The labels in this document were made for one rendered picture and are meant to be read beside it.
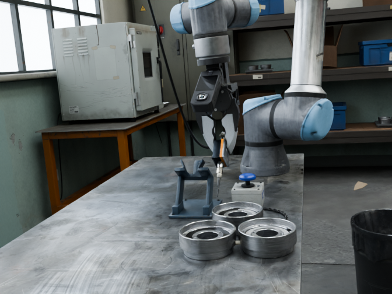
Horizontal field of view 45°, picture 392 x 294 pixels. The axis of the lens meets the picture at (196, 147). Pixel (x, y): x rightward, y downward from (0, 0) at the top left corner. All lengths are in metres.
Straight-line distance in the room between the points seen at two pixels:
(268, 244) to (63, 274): 0.36
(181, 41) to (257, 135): 3.45
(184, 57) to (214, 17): 3.79
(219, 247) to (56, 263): 0.30
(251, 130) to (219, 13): 0.49
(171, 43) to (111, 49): 1.71
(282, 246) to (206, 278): 0.15
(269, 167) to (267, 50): 3.55
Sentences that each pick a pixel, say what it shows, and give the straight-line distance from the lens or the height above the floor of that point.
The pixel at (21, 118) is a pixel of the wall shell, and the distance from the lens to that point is 3.18.
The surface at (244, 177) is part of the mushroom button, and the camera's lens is 1.11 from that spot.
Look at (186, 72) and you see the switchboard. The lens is 4.78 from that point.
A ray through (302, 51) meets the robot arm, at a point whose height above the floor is 1.15.
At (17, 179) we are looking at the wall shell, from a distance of 3.12.
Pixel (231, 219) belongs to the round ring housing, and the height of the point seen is 0.84.
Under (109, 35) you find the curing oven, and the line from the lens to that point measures 3.18.
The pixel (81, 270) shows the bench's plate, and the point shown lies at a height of 0.80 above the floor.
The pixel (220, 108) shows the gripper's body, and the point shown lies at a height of 1.04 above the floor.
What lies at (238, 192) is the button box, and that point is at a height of 0.84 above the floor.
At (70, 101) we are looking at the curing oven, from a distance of 3.32.
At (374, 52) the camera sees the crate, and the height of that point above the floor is 1.12.
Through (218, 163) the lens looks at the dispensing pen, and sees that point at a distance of 1.02.
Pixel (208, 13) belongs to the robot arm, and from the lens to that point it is 1.01.
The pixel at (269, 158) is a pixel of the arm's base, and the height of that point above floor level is 0.85.
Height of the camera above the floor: 1.14
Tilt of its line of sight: 10 degrees down
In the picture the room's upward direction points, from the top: 4 degrees counter-clockwise
